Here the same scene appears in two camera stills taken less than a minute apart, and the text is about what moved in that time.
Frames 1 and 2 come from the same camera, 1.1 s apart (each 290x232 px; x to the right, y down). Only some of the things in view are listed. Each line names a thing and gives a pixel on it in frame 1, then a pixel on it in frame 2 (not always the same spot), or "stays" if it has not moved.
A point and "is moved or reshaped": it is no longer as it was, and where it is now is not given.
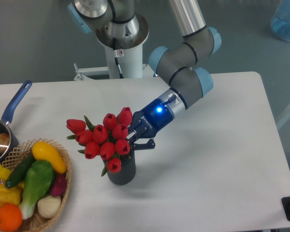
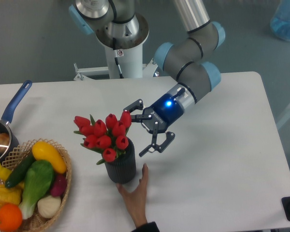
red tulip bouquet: [109, 143] is moved or reshaped
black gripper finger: [151, 144] -> [159, 148]
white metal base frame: [82, 73] stays
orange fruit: [8, 217] stays
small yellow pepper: [2, 173] stays
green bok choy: [37, 181] stays
